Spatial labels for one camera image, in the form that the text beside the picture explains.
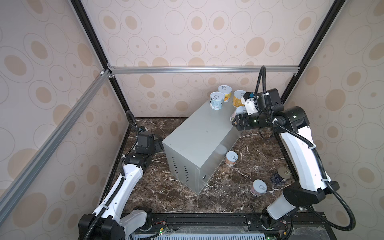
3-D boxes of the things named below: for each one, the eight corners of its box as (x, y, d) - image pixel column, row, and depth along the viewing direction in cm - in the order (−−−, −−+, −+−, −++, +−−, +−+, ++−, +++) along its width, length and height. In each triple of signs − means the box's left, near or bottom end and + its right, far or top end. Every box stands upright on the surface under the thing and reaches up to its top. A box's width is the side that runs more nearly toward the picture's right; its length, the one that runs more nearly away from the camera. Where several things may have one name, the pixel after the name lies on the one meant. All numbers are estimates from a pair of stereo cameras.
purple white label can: (251, 196, 84) (254, 193, 79) (248, 183, 89) (251, 179, 84) (265, 196, 84) (269, 193, 79) (261, 183, 89) (265, 179, 84)
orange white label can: (225, 166, 94) (227, 162, 91) (224, 154, 100) (225, 150, 96) (238, 166, 94) (239, 162, 91) (235, 154, 100) (237, 150, 96)
